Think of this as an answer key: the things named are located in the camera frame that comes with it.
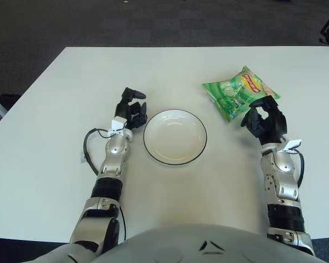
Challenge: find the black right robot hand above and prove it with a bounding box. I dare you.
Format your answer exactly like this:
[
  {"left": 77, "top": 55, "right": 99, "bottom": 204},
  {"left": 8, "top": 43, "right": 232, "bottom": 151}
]
[{"left": 240, "top": 95, "right": 288, "bottom": 145}]

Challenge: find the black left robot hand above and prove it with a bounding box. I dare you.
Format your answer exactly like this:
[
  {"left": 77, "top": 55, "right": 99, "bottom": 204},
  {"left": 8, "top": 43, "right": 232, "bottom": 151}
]
[{"left": 115, "top": 87, "right": 149, "bottom": 130}]

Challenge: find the green chips snack bag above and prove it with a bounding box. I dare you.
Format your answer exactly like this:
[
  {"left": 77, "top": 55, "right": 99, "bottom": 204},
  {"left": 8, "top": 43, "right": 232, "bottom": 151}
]
[{"left": 201, "top": 65, "right": 281, "bottom": 123}]

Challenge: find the white plate with black rim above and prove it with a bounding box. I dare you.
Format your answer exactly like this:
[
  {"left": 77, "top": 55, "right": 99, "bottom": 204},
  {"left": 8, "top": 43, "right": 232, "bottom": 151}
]
[{"left": 143, "top": 109, "right": 208, "bottom": 167}]

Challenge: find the black floor object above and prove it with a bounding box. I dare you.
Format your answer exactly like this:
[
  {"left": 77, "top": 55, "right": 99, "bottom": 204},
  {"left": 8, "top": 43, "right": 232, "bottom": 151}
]
[{"left": 0, "top": 94, "right": 20, "bottom": 112}]

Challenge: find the grey robot torso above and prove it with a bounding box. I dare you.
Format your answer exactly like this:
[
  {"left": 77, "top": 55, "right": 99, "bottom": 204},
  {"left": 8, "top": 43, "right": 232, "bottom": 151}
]
[{"left": 35, "top": 223, "right": 329, "bottom": 263}]

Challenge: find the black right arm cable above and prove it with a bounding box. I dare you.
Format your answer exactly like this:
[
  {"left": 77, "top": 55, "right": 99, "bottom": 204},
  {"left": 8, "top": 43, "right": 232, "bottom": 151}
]
[{"left": 282, "top": 136, "right": 305, "bottom": 190}]

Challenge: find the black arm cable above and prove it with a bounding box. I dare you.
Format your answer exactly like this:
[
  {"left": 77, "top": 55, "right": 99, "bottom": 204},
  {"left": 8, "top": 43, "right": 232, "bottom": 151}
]
[
  {"left": 282, "top": 136, "right": 305, "bottom": 190},
  {"left": 83, "top": 128, "right": 127, "bottom": 176}
]

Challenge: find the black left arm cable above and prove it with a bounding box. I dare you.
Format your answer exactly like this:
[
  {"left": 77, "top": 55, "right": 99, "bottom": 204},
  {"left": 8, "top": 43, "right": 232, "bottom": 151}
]
[{"left": 83, "top": 128, "right": 127, "bottom": 176}]

